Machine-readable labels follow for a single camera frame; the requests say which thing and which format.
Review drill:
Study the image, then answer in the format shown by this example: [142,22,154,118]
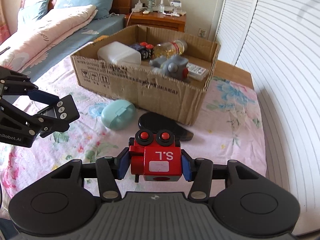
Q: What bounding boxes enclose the dark cube robot toy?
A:
[129,42,154,60]

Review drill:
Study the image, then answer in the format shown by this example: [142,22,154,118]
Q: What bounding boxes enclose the white power strip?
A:
[131,0,145,12]

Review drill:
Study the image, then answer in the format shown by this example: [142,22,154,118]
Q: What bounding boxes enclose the black digital timer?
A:
[38,94,80,124]

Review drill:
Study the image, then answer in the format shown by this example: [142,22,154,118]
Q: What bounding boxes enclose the clear bottle yellow capsules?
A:
[153,39,188,59]

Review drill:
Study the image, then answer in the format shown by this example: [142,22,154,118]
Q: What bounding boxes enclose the clear spray bottle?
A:
[158,0,165,14]

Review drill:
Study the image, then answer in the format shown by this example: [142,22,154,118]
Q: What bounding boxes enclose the red wooden robot toy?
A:
[129,129,182,183]

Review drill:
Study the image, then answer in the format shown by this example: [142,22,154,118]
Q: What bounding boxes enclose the floral pink table cloth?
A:
[1,58,267,207]

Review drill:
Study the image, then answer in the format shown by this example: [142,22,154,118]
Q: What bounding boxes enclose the brown cardboard box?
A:
[71,25,220,125]

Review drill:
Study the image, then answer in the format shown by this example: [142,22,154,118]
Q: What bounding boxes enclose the wall power outlet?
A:
[198,28,207,38]

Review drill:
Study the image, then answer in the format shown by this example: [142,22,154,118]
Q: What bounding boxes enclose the white green medical container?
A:
[97,41,141,65]

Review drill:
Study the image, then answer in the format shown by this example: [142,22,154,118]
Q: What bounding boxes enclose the wooden nightstand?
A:
[125,12,187,32]

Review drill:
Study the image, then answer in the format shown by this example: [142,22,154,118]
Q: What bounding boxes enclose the clear plastic case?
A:
[187,62,209,81]

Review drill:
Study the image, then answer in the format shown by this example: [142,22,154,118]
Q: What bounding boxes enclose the pink floral quilt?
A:
[1,4,98,72]

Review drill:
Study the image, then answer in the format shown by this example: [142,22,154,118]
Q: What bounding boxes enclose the white louvered closet door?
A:
[216,0,319,235]

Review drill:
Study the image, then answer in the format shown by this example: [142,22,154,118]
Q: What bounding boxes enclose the grey shark toy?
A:
[149,55,189,81]

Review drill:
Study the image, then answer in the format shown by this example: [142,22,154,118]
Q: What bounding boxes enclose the teal oval case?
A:
[101,99,136,131]

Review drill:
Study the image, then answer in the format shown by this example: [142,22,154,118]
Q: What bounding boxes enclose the white phone stand holder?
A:
[170,0,182,16]

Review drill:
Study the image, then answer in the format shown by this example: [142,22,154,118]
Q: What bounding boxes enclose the black glossy oval device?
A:
[138,112,194,141]

